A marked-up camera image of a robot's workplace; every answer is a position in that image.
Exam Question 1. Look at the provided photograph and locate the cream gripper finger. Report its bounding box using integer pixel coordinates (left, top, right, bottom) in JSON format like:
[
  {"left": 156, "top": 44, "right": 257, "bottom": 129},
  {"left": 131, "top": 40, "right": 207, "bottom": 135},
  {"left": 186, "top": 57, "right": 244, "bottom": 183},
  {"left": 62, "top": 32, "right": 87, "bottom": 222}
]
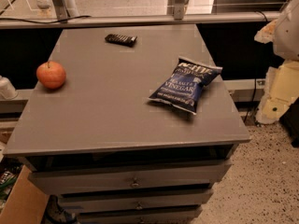
[
  {"left": 254, "top": 20, "right": 277, "bottom": 44},
  {"left": 255, "top": 61, "right": 299, "bottom": 124}
]

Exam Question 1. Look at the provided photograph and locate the blue chip bag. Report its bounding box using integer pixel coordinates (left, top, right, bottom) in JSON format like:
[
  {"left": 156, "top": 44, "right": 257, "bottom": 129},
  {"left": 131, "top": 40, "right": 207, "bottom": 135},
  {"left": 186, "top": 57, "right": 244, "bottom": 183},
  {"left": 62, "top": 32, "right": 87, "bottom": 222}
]
[{"left": 149, "top": 57, "right": 222, "bottom": 115}]

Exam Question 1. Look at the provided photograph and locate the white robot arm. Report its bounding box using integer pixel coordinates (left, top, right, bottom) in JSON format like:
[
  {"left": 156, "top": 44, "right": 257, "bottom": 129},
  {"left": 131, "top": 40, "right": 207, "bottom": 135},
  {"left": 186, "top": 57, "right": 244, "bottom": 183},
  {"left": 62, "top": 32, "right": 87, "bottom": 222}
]
[{"left": 254, "top": 0, "right": 299, "bottom": 124}]

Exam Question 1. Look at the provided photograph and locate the dark rxbar chocolate bar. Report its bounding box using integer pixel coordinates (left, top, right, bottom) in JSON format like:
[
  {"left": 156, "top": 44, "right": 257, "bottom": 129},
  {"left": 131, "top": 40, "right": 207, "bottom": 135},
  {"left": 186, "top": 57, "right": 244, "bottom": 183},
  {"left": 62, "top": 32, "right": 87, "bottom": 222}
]
[{"left": 105, "top": 34, "right": 136, "bottom": 47}]

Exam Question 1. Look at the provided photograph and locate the top grey drawer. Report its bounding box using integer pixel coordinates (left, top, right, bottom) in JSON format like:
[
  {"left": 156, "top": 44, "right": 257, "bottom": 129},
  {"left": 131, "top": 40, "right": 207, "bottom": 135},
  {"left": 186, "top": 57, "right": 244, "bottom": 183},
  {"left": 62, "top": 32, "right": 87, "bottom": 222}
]
[{"left": 28, "top": 160, "right": 232, "bottom": 195}]

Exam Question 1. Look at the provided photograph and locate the grey drawer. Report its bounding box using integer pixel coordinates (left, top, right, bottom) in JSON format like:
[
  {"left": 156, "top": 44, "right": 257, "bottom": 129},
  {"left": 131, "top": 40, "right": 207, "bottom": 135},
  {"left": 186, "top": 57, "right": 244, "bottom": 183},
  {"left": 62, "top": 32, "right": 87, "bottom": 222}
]
[
  {"left": 78, "top": 205, "right": 202, "bottom": 224},
  {"left": 59, "top": 189, "right": 212, "bottom": 213},
  {"left": 28, "top": 160, "right": 232, "bottom": 195}
]

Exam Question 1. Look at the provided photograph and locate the middle grey drawer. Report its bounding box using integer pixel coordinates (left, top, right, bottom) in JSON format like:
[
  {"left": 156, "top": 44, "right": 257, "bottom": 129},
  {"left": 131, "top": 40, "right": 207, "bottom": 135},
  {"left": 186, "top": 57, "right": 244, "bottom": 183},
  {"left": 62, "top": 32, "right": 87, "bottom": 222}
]
[{"left": 59, "top": 189, "right": 212, "bottom": 213}]

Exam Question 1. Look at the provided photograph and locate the grey drawer cabinet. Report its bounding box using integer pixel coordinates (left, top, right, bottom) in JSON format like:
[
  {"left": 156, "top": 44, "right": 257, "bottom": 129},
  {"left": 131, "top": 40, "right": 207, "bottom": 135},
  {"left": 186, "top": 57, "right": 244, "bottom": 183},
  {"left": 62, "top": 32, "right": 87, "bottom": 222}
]
[{"left": 3, "top": 23, "right": 251, "bottom": 224}]

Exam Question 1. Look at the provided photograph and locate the bottom grey drawer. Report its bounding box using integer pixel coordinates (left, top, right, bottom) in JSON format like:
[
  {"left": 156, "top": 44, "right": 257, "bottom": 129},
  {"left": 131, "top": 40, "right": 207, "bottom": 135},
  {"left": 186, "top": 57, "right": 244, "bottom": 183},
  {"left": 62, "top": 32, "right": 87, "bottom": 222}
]
[{"left": 78, "top": 205, "right": 202, "bottom": 224}]

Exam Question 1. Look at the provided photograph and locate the red apple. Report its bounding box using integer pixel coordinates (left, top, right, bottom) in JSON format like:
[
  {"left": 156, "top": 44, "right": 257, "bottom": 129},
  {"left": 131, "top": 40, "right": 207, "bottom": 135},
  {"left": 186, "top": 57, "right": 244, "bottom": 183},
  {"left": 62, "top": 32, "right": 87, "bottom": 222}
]
[{"left": 36, "top": 61, "right": 66, "bottom": 90}]

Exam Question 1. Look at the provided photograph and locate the white cylinder at left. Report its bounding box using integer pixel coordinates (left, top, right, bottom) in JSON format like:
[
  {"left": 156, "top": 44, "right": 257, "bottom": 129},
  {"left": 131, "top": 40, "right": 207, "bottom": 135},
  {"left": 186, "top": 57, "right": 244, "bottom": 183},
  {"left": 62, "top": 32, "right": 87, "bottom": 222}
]
[{"left": 0, "top": 76, "right": 18, "bottom": 100}]

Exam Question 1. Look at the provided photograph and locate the cardboard box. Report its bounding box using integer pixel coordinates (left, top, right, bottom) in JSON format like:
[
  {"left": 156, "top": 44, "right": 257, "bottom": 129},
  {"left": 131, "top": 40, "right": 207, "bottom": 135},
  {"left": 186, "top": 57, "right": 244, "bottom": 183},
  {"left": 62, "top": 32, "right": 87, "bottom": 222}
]
[{"left": 0, "top": 166, "right": 49, "bottom": 224}]

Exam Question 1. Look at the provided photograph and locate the black hanging cable right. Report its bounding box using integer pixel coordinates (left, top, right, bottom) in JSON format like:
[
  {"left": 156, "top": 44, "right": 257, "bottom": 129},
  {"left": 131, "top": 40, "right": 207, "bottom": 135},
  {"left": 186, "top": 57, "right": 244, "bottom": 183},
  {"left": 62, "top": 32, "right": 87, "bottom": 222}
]
[{"left": 243, "top": 77, "right": 258, "bottom": 123}]

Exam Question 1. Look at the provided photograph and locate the black cable on rail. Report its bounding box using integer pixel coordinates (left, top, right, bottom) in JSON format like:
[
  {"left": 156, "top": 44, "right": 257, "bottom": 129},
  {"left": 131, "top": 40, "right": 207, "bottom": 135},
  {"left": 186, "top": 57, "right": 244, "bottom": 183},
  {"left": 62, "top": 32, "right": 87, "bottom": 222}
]
[{"left": 0, "top": 14, "right": 92, "bottom": 25}]

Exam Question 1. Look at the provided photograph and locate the grey metal rail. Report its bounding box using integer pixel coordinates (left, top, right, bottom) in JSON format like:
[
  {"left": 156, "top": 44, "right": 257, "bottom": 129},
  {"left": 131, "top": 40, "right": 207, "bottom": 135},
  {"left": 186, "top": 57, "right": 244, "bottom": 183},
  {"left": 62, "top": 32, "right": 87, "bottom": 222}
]
[{"left": 0, "top": 11, "right": 280, "bottom": 29}]

